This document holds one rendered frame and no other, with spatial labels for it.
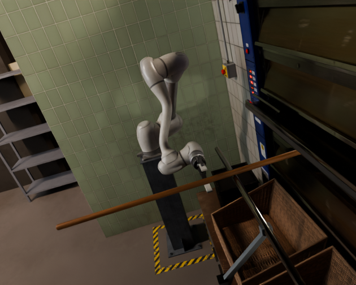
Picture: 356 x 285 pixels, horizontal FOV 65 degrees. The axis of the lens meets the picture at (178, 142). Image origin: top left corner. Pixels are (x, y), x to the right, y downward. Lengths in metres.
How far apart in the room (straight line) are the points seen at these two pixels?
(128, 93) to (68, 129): 0.63
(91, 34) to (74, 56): 0.22
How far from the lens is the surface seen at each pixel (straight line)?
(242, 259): 1.28
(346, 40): 1.08
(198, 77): 2.52
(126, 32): 2.42
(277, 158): 1.52
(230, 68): 2.21
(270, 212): 2.10
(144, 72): 1.75
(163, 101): 1.72
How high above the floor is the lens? 2.03
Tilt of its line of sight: 26 degrees down
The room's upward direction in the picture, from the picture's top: 16 degrees counter-clockwise
